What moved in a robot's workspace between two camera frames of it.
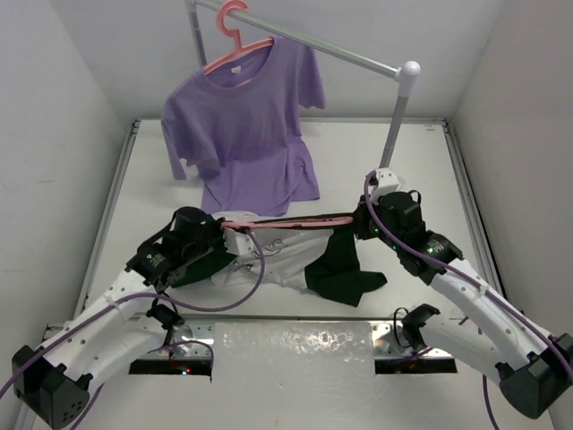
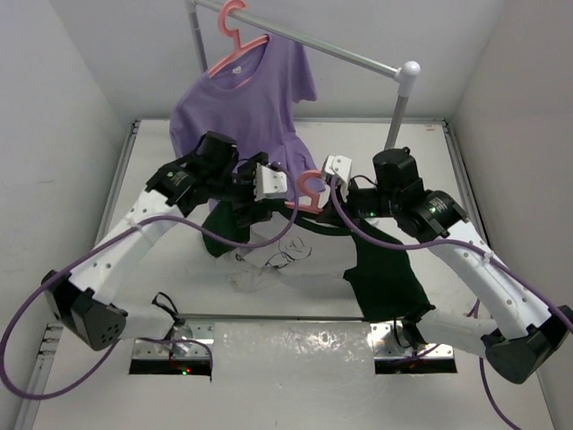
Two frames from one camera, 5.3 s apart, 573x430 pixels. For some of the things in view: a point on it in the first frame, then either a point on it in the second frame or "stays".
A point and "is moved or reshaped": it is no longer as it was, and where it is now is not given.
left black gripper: [216, 226] to [243, 214]
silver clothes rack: [405, 73] stays
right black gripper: [363, 212] to [351, 187]
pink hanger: [287, 221] to [313, 208]
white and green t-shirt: [313, 253] is moved or reshaped
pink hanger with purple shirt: [226, 7] stays
